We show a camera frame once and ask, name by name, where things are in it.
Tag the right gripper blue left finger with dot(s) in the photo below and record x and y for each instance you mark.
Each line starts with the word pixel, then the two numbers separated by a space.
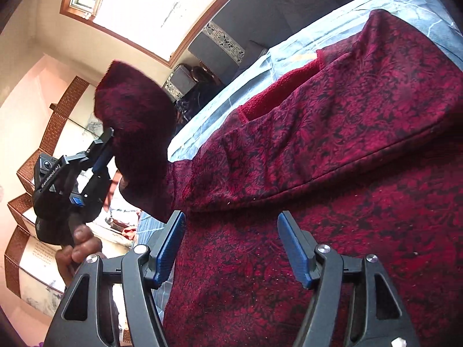
pixel 167 246

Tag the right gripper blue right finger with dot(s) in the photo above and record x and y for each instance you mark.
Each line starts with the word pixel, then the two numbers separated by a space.
pixel 299 246

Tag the dark red patterned sweater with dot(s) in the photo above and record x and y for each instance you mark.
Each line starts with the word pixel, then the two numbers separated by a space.
pixel 318 173

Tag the pink and orange clothes pile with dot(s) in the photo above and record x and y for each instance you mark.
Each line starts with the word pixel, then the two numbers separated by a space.
pixel 125 222

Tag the dark clothes pile on chair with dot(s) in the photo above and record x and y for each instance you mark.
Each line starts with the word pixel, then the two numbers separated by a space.
pixel 207 86

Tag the person's left hand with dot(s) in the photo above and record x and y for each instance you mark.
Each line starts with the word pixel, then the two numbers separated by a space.
pixel 68 258

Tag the painted folding screen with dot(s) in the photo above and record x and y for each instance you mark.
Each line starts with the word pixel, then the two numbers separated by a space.
pixel 30 265

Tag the grey cushioned wooden chair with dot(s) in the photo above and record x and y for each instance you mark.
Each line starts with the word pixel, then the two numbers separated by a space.
pixel 180 81

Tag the wooden framed window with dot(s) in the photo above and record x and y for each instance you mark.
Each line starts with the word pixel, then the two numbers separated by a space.
pixel 162 29

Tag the dark grey bed headboard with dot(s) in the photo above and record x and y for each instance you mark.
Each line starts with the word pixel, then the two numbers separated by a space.
pixel 241 32

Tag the dark grey pillow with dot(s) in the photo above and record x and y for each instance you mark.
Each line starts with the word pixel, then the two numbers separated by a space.
pixel 300 13

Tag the blue checked bed cover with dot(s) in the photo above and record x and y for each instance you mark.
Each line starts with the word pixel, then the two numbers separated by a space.
pixel 289 54

